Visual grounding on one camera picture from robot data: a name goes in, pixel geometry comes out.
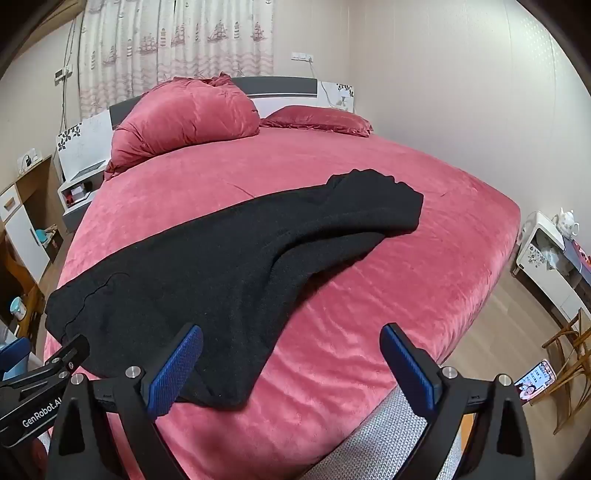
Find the wooden desk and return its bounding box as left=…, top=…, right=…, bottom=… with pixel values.
left=0, top=240, right=47, bottom=333

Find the bed with pink sheet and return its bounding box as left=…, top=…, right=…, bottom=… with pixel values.
left=44, top=134, right=522, bottom=480

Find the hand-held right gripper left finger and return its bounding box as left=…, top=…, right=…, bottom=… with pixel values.
left=46, top=324, right=204, bottom=480

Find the white floral side cabinet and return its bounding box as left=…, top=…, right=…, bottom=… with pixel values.
left=510, top=211, right=591, bottom=328

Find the grey and white headboard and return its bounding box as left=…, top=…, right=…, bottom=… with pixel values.
left=108, top=76, right=319, bottom=130

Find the thin dark cable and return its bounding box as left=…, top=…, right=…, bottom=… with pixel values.
left=59, top=18, right=79, bottom=134

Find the wooden chair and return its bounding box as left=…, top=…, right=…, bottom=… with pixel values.
left=541, top=307, right=591, bottom=398

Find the black knitted garment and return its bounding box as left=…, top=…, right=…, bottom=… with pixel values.
left=45, top=168, right=424, bottom=411

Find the large pink pillow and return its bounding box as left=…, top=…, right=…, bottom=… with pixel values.
left=104, top=73, right=262, bottom=182

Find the wood and white cabinet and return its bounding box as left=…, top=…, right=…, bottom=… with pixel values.
left=0, top=154, right=65, bottom=278

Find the white cable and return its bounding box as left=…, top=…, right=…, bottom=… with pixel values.
left=307, top=60, right=347, bottom=112

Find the printed curtain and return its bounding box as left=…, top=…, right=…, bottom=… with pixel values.
left=78, top=0, right=278, bottom=118

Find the blue fabric cushion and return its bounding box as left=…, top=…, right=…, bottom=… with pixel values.
left=0, top=337, right=31, bottom=381

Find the grey knitted clothing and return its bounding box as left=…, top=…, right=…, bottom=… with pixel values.
left=318, top=388, right=465, bottom=480

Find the flat pink pillow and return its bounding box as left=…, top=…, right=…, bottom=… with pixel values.
left=259, top=105, right=374, bottom=138

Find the white teapot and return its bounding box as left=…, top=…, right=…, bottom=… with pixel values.
left=554, top=208, right=580, bottom=236

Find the white and grey nightstand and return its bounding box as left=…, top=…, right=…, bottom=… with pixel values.
left=58, top=173, right=109, bottom=232

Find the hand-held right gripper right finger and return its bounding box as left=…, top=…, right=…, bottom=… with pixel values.
left=379, top=323, right=536, bottom=480

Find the smartphone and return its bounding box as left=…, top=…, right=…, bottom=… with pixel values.
left=513, top=359, right=557, bottom=402

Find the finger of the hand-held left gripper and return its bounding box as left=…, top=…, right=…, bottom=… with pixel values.
left=44, top=336, right=90, bottom=374

